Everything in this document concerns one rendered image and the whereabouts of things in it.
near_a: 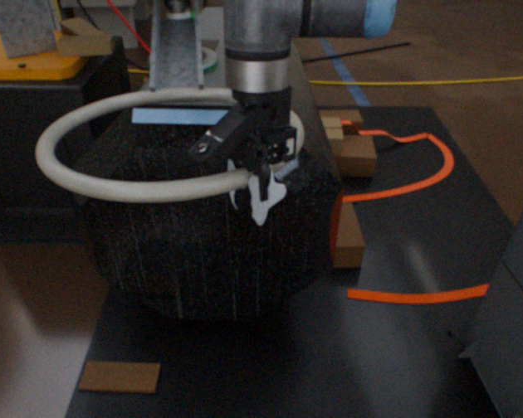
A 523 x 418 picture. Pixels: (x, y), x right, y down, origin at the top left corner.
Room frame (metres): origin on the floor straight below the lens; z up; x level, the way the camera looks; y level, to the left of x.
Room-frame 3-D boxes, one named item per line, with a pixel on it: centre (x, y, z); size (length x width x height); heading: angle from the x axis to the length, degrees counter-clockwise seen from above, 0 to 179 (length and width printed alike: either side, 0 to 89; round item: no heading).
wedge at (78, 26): (2.01, 0.75, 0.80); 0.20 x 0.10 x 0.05; 48
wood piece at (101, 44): (1.79, 0.67, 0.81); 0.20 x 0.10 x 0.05; 98
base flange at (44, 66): (1.84, 0.92, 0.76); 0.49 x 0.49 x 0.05; 0
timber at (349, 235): (1.51, -0.38, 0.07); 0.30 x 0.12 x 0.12; 2
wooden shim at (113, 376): (0.84, 0.45, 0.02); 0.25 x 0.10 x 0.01; 88
